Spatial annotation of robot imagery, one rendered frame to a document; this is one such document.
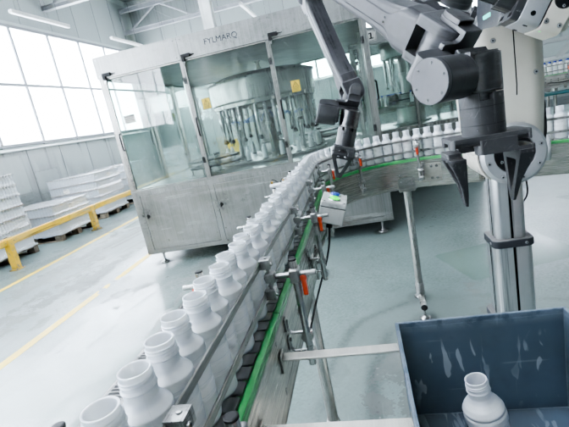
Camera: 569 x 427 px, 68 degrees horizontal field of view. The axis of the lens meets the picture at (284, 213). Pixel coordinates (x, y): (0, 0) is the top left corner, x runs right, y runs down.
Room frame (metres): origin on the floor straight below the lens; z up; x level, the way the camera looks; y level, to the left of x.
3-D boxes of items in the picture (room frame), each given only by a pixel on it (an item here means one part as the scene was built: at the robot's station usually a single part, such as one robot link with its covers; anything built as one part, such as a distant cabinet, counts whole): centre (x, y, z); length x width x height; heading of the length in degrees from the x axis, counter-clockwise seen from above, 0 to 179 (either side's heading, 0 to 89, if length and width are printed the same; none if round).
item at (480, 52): (0.58, -0.29, 1.39); 0.07 x 0.06 x 0.07; 119
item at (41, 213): (8.07, 4.48, 0.33); 1.23 x 1.04 x 0.66; 77
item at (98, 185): (9.70, 4.31, 0.50); 1.23 x 1.04 x 1.00; 79
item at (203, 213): (5.74, 0.00, 1.18); 2.88 x 2.73 x 2.35; 78
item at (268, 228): (1.05, 0.06, 1.08); 0.06 x 0.06 x 0.17
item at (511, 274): (1.15, -0.62, 0.74); 0.11 x 0.11 x 0.40; 78
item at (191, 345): (0.53, 0.17, 1.08); 0.06 x 0.06 x 0.17
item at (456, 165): (0.58, -0.27, 1.26); 0.07 x 0.07 x 0.09; 79
